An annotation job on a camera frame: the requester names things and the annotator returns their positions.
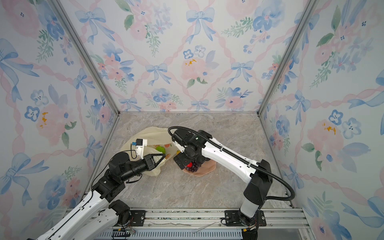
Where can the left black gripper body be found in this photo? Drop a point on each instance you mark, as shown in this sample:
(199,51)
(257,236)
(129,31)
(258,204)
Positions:
(146,164)

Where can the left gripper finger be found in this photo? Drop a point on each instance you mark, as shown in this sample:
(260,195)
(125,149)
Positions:
(155,157)
(159,162)

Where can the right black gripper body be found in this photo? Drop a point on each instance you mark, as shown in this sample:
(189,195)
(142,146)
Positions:
(185,158)

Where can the green lime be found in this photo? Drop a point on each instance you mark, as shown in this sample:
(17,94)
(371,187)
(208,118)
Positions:
(161,149)

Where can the cream plastic bag orange print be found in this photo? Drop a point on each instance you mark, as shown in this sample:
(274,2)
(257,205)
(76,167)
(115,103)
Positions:
(156,137)

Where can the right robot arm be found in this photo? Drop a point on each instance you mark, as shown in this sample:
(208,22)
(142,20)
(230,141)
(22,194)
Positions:
(200,147)

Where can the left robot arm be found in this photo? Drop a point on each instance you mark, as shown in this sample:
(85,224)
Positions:
(100,209)

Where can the dark purple grape bunch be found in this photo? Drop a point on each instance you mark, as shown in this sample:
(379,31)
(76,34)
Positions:
(194,168)

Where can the pink flower-shaped plate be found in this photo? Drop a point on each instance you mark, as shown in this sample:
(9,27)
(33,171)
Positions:
(206,168)

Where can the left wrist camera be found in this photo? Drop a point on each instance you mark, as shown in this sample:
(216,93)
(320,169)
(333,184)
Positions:
(140,144)

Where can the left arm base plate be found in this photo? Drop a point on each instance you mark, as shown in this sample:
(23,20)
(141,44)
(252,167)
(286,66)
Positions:
(135,218)

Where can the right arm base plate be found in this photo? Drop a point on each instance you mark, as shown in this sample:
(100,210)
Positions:
(237,219)

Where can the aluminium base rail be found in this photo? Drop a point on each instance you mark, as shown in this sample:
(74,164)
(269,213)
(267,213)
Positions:
(205,224)

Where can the left aluminium corner post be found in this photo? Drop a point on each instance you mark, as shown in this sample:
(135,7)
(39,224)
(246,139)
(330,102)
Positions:
(69,27)

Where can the aluminium corner post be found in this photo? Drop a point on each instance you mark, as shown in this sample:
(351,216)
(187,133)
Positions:
(291,47)
(69,27)

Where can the right aluminium corner post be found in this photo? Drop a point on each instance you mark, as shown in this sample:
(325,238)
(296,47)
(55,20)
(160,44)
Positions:
(291,47)

